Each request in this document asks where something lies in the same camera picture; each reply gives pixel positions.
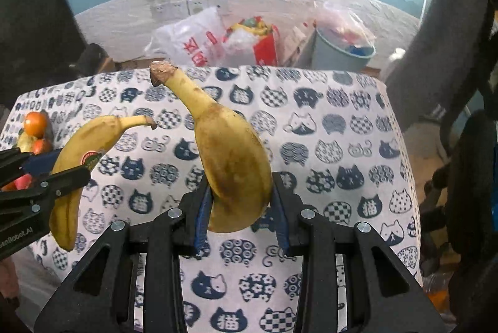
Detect banana with sticker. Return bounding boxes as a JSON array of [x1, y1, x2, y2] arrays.
[[48, 114, 159, 252]]

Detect large orange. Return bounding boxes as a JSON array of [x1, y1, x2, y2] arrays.
[[23, 111, 48, 139]]

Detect spotted banana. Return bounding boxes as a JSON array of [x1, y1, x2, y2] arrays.
[[149, 61, 273, 233]]

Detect large red apple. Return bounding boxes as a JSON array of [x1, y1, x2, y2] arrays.
[[1, 174, 33, 192]]

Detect large yellow pear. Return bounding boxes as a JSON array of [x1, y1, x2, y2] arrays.
[[16, 131, 38, 152]]

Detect small mandarin top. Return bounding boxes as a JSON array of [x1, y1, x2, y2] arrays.
[[31, 139, 52, 155]]

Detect person right hand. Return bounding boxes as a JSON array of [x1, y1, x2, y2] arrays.
[[0, 257, 19, 298]]

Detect dark glass plate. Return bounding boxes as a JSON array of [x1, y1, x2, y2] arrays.
[[41, 109, 54, 150]]

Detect cat pattern tablecloth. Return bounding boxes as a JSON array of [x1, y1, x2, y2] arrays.
[[1, 66, 420, 332]]

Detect dark cloth backdrop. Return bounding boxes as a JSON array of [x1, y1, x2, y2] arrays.
[[1, 0, 85, 107]]

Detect black cylindrical device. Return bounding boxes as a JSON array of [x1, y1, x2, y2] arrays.
[[73, 43, 108, 77]]

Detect grey blue trash bin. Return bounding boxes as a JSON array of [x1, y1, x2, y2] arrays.
[[311, 26, 377, 72]]

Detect cardboard box pieces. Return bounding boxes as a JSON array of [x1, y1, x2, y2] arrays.
[[279, 20, 316, 69]]

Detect white plastic shopping bag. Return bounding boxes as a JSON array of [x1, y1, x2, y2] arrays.
[[144, 7, 225, 67]]

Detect wall socket strip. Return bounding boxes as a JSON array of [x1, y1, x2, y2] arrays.
[[149, 0, 230, 22]]

